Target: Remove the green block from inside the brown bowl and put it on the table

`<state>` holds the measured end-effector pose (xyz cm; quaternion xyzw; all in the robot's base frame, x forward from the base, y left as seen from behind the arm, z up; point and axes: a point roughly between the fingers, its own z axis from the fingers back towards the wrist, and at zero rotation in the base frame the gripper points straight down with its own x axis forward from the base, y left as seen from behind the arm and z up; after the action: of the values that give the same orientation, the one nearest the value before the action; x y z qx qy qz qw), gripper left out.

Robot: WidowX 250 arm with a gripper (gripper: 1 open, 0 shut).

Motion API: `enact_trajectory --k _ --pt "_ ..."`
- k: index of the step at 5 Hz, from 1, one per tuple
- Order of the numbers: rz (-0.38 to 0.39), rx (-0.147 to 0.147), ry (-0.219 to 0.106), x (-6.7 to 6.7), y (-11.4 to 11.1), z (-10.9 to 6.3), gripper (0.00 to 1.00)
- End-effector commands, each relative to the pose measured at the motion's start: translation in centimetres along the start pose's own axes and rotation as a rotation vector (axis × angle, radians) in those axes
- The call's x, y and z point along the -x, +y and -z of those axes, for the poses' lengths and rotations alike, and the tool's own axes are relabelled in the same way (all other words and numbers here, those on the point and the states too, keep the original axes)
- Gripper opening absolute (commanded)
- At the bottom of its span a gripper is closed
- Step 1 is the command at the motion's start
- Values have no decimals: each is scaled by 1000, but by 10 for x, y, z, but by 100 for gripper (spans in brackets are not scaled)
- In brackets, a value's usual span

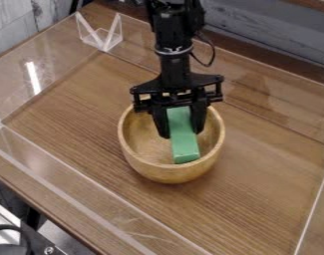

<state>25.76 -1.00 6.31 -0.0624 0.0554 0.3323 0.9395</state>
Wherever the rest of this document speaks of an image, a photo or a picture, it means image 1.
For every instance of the clear acrylic corner bracket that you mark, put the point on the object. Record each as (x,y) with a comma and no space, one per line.
(103,39)

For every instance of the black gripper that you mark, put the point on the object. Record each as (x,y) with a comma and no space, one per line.
(176,88)

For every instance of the black metal table bracket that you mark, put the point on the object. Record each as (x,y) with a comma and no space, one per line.
(40,246)

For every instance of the brown wooden bowl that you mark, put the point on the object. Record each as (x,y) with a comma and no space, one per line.
(147,151)

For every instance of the green rectangular block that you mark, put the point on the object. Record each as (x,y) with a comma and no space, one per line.
(182,137)

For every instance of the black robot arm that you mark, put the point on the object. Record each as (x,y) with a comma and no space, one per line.
(175,22)

